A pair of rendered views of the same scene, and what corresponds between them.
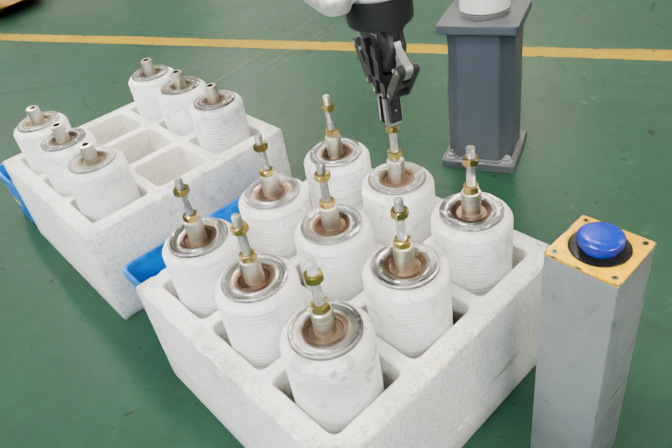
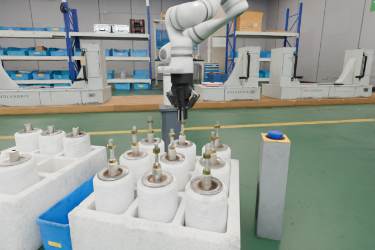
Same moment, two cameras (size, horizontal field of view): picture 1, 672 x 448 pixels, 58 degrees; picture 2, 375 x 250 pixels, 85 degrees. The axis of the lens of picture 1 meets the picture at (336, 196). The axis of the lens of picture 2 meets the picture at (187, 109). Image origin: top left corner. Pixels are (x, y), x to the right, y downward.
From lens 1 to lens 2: 39 cm
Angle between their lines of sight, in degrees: 43
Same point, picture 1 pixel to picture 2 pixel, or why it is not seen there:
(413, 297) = (224, 169)
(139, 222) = (44, 191)
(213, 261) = (128, 179)
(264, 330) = (170, 200)
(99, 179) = (23, 167)
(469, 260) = not seen: hidden behind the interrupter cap
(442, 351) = (234, 192)
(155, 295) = (85, 213)
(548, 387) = (265, 198)
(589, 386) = (282, 189)
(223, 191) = (83, 174)
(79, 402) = not seen: outside the picture
